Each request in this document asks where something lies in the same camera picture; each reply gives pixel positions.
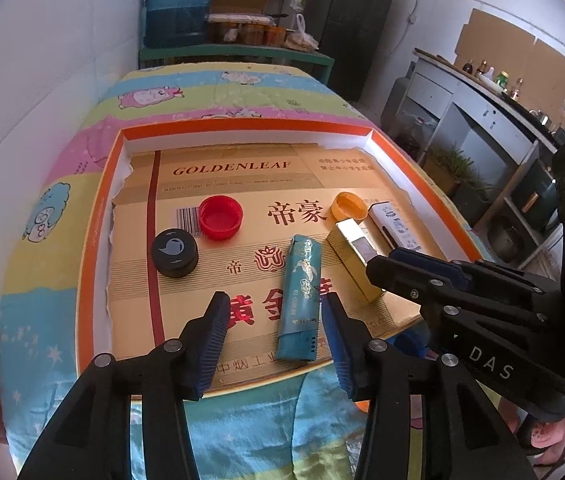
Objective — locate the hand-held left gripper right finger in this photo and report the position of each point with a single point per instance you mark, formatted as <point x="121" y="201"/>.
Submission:
<point x="340" y="355"/>

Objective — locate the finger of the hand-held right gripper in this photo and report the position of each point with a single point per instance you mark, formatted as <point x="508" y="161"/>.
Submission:
<point x="442" y="266"/>
<point x="402" y="280"/>

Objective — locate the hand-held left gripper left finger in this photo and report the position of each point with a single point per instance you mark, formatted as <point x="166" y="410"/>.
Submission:
<point x="210" y="350"/>

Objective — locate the white printed small box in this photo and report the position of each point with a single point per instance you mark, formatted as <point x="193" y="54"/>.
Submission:
<point x="395" y="225"/>

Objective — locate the gold rectangular box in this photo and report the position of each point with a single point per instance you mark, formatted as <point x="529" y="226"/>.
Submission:
<point x="352" y="240"/>

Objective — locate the blue bottle cap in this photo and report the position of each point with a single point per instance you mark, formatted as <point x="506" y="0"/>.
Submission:
<point x="409" y="345"/>

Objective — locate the teal tube packet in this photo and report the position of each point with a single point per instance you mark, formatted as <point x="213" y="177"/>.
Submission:
<point x="300" y="290"/>

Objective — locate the plain orange bottle cap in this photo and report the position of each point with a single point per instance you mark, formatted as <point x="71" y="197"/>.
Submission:
<point x="347" y="206"/>

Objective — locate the black round cap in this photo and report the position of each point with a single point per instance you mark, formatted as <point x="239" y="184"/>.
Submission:
<point x="175" y="252"/>

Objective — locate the red bottle cap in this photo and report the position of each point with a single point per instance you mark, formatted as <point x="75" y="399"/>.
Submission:
<point x="220" y="220"/>

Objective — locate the cream orange shallow tray box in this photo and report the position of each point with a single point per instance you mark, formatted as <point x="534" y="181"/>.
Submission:
<point x="97" y="210"/>

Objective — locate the dark planter with grass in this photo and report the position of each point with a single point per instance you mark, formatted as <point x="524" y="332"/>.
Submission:
<point x="472" y="205"/>

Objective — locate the dark metal pot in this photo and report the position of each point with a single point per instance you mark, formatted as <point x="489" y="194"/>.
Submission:
<point x="506" y="240"/>

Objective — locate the pink slipper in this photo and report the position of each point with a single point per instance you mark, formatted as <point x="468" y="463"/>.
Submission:
<point x="544" y="435"/>

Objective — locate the wooden planter with grass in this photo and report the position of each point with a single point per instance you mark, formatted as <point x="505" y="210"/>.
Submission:
<point x="440" y="172"/>

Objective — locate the dark green appliance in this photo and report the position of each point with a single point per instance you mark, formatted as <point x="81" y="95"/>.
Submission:
<point x="537" y="195"/>

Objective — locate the glass jug with white cap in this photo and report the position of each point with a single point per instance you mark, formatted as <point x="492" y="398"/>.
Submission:
<point x="412" y="132"/>

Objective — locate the grey kitchen counter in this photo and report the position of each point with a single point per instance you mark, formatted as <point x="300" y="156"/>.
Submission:
<point x="462" y="110"/>

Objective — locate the grey gas cylinder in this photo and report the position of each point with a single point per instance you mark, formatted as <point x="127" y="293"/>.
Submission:
<point x="395" y="102"/>

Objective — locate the printed cardboard sheet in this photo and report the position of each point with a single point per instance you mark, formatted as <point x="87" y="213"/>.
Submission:
<point x="262" y="180"/>

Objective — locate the steel cup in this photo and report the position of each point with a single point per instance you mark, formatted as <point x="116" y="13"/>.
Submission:
<point x="543" y="116"/>

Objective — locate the red label bottle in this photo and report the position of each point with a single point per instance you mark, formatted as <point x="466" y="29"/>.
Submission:
<point x="517" y="89"/>

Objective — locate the yellow green bottle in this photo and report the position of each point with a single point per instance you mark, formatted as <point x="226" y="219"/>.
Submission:
<point x="501" y="78"/>

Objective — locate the dark sauce bottle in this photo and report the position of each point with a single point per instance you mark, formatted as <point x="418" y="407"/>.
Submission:
<point x="468" y="66"/>

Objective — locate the brown sauce bottle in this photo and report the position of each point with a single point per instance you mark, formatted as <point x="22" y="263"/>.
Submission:
<point x="482" y="68"/>

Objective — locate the dark refrigerator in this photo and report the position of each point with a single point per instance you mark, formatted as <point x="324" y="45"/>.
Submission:
<point x="352" y="25"/>

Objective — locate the plastic bag of food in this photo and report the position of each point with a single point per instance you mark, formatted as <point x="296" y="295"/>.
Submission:
<point x="300" y="40"/>

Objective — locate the jar of orange pickles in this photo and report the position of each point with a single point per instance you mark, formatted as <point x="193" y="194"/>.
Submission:
<point x="252" y="35"/>
<point x="275" y="36"/>
<point x="225" y="35"/>

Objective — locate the green table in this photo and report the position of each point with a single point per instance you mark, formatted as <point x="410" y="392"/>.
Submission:
<point x="237" y="52"/>

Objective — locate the brown cardboard box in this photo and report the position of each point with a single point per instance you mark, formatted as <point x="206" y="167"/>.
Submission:
<point x="242" y="2"/>

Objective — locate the blue water jug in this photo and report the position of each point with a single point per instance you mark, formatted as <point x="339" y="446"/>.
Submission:
<point x="177" y="5"/>

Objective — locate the cardboard wall panel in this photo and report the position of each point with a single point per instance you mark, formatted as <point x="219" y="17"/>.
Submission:
<point x="554" y="67"/>
<point x="492" y="40"/>

